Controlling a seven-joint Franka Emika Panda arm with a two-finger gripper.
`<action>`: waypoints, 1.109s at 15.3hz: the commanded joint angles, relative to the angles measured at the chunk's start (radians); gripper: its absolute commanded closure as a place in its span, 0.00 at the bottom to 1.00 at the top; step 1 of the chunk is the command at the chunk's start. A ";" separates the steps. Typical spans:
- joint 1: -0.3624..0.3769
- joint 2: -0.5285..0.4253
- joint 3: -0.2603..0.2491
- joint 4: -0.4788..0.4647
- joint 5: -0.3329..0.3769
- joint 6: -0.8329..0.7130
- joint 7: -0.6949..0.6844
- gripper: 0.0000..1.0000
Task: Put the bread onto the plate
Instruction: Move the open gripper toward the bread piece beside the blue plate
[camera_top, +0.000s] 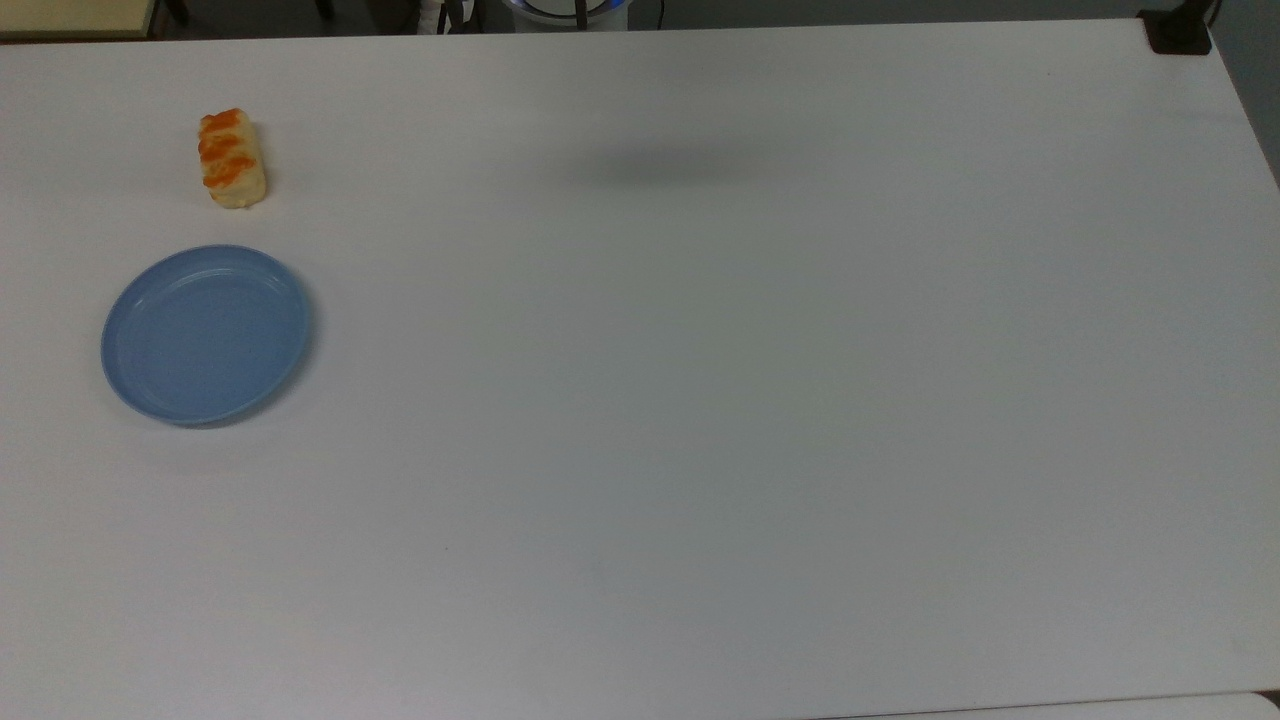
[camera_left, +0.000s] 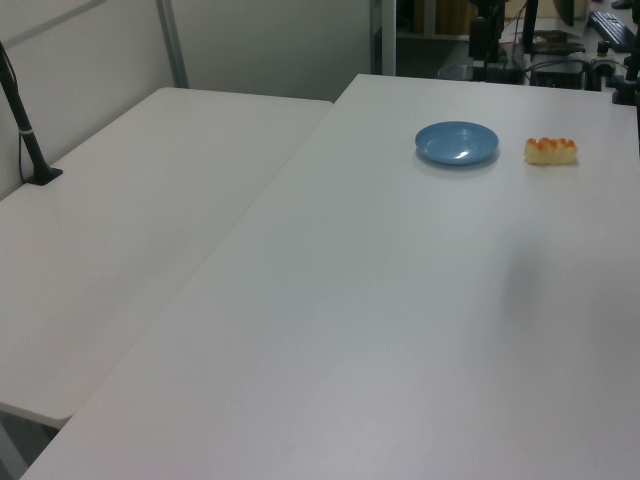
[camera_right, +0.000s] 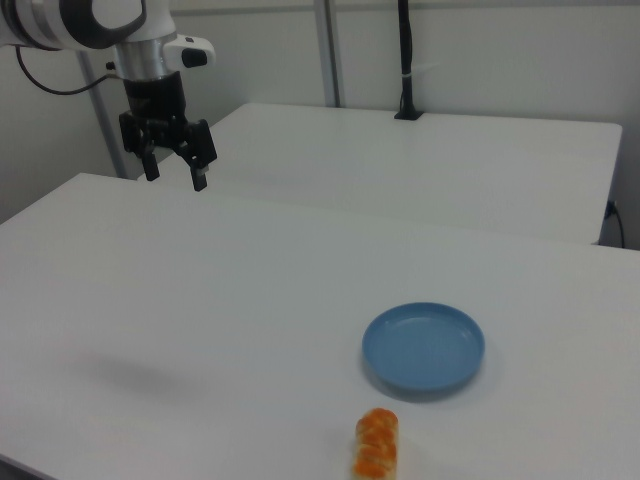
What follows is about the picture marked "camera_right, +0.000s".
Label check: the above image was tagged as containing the black wall power cable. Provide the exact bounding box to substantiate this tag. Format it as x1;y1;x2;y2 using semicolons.
605;199;627;249

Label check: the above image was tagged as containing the slim grey partition post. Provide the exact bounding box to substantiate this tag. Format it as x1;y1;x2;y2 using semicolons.
76;49;127;179

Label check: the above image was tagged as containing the wide grey partition post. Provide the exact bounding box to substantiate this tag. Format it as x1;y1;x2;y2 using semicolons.
313;0;347;108

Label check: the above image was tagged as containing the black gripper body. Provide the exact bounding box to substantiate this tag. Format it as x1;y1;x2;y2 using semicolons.
122;71;191;150

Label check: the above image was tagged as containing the white side table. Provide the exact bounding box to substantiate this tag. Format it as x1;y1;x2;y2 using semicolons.
127;102;624;247

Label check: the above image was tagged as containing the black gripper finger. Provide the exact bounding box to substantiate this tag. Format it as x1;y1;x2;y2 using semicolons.
118;111;162;183
172;118;219;193

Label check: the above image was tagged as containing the black camera stand pole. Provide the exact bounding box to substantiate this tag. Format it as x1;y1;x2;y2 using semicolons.
393;0;426;122

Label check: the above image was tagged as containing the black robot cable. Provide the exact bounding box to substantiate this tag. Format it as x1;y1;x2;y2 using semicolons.
14;45;127;96

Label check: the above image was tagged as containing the orange glazed bread roll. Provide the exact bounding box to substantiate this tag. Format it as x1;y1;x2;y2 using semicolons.
353;407;402;480

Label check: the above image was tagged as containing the blue round plate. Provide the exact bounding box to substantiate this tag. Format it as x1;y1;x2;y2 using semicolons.
361;301;487;393

